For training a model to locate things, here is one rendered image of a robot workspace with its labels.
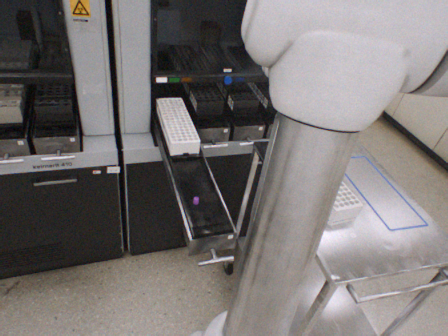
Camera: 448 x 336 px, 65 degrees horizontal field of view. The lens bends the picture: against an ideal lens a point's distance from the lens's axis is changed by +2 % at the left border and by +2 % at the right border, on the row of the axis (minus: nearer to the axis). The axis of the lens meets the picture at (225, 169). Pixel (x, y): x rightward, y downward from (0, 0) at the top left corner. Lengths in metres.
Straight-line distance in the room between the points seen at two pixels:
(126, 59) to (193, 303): 1.12
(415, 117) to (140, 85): 2.62
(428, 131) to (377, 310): 1.78
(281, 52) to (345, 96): 0.08
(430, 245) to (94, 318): 1.34
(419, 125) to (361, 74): 3.05
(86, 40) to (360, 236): 1.01
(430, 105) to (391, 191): 2.10
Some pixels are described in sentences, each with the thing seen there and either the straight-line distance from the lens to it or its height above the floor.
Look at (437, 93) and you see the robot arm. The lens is 0.43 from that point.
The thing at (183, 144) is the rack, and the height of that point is 0.86.
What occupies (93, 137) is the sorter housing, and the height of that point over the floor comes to 0.73.
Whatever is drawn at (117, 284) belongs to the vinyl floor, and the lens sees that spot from 1.82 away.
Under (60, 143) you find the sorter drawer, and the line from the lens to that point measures 1.31.
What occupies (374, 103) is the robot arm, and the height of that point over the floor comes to 1.39.
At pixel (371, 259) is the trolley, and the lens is 1.05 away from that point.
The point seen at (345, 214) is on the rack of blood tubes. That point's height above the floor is 0.86.
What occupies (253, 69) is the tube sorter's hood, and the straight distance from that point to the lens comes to 1.37.
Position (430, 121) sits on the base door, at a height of 0.26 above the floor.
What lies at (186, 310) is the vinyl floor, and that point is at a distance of 1.75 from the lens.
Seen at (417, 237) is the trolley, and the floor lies 0.82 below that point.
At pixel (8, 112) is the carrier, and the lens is 1.35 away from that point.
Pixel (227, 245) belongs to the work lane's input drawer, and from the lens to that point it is 1.01.
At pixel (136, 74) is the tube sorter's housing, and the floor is 0.99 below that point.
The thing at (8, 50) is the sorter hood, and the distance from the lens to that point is 1.25.
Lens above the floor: 1.54
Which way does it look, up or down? 39 degrees down
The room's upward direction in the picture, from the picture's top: 11 degrees clockwise
